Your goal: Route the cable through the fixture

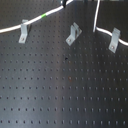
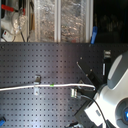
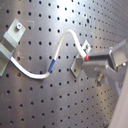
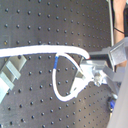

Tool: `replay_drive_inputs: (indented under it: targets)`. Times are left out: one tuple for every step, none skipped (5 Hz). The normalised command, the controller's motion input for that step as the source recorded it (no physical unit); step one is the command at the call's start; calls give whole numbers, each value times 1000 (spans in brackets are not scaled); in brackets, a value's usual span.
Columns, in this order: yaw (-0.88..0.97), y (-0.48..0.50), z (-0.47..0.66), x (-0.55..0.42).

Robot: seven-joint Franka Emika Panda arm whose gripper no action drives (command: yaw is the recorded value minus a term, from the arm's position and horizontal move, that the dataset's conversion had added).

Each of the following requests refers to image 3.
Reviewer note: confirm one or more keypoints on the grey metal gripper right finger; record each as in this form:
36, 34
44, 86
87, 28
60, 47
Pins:
103, 55

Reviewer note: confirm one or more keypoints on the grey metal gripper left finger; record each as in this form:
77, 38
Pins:
99, 71

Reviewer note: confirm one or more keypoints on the perforated metal pegboard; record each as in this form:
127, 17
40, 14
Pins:
61, 100

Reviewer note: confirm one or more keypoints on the metal cable clip bracket centre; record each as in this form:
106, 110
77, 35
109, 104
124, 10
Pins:
77, 64

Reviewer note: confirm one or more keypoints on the metal cable clip bracket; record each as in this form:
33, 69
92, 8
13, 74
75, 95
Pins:
77, 64
9, 43

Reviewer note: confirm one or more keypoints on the metal cable clip bracket left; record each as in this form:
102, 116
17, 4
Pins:
9, 43

